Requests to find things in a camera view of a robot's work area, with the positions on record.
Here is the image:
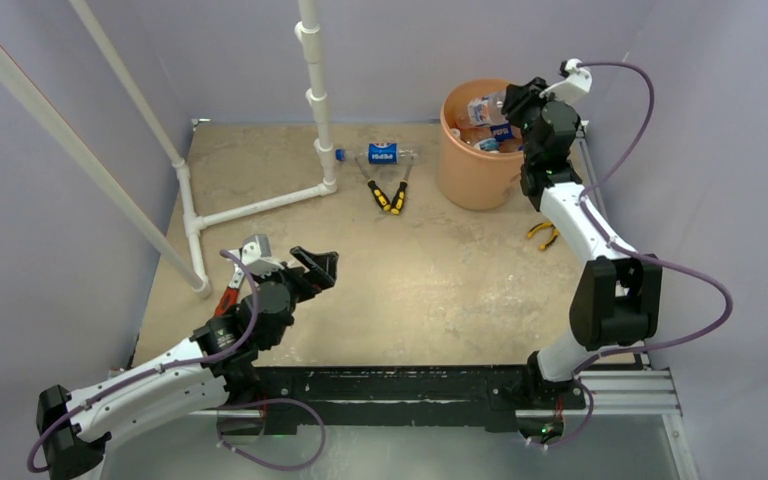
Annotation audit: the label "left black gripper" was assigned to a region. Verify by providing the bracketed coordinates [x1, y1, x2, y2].
[248, 247, 337, 310]

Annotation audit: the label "Pepsi bottle blue label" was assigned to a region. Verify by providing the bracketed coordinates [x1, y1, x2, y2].
[490, 123, 522, 143]
[335, 143, 421, 165]

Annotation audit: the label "small blue label bottle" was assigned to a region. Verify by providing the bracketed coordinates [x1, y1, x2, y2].
[466, 91, 507, 127]

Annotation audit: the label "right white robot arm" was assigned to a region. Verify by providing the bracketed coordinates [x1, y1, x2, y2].
[501, 77, 662, 407]

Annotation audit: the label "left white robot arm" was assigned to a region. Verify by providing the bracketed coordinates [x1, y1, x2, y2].
[27, 235, 339, 479]

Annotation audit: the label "orange plastic bin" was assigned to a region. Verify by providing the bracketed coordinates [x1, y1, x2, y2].
[437, 78, 524, 211]

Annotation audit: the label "left yellow black screwdriver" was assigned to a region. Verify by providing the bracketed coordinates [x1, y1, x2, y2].
[355, 159, 391, 212]

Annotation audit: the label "yellow black screwdriver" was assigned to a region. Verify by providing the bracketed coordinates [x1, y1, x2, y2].
[355, 159, 391, 212]
[390, 164, 413, 215]

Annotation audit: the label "right yellow black screwdriver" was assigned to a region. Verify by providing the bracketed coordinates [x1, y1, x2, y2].
[390, 164, 413, 215]

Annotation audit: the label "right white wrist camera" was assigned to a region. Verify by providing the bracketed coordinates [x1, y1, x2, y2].
[539, 58, 593, 105]

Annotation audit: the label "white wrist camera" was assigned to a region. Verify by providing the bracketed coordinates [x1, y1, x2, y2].
[539, 58, 593, 105]
[240, 234, 285, 277]

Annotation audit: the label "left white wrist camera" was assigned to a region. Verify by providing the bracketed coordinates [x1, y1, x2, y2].
[240, 234, 285, 277]

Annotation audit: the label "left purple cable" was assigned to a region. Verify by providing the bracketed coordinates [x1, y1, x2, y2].
[26, 248, 263, 475]

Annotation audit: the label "red handled adjustable wrench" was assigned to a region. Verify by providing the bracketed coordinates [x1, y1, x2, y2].
[213, 265, 245, 317]

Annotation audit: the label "yellow handled pliers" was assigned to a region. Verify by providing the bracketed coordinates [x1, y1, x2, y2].
[526, 221, 561, 253]

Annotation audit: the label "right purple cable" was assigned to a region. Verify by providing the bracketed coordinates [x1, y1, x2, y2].
[576, 61, 735, 372]

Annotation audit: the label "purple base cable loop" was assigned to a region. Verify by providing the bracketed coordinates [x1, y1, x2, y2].
[214, 397, 327, 473]

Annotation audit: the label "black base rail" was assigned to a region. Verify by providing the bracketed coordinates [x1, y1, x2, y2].
[257, 365, 566, 434]

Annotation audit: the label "white PVC pipe frame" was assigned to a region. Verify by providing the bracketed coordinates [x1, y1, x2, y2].
[0, 1, 338, 298]

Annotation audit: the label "aluminium frame rail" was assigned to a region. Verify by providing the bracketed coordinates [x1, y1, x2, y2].
[569, 121, 683, 419]

